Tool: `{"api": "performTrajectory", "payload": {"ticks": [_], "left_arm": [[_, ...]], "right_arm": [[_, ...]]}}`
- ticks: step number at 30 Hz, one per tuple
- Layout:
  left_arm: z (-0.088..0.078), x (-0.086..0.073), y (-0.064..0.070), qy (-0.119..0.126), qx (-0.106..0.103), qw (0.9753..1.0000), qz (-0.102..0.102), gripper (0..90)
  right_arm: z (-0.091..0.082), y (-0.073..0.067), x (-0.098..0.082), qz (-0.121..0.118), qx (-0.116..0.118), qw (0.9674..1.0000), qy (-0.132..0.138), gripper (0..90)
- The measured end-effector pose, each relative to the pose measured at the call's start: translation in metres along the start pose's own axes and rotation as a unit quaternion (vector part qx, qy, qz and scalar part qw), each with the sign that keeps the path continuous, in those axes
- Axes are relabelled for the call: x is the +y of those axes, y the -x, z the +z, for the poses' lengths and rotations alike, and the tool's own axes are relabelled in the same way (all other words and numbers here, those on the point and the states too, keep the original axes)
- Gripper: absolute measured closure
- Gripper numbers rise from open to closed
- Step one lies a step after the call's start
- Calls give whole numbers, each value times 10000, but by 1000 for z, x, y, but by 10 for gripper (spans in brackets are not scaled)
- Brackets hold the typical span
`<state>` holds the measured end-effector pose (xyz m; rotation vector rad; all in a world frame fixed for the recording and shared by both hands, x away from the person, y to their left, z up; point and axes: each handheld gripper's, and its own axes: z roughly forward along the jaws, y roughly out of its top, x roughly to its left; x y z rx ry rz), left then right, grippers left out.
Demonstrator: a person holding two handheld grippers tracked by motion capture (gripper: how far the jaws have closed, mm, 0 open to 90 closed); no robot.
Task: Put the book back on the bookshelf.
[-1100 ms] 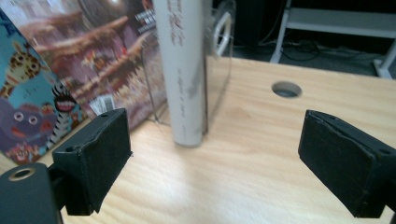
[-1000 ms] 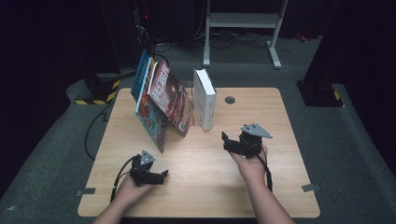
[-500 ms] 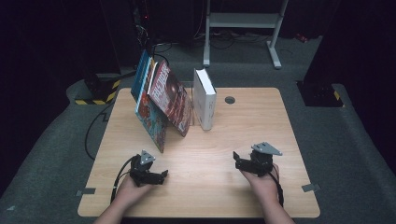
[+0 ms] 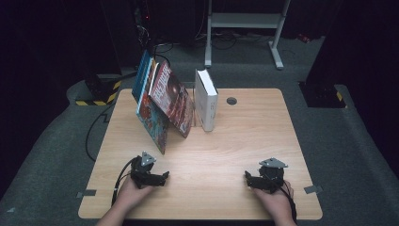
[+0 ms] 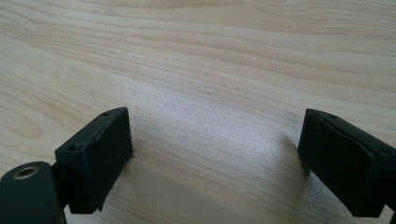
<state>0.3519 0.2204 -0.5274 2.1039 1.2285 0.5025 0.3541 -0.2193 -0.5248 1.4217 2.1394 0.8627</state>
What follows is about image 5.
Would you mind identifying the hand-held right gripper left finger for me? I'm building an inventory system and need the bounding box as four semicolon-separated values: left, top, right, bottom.
54;106;134;215

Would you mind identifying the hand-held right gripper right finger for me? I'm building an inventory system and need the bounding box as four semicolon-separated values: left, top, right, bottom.
297;107;396;218

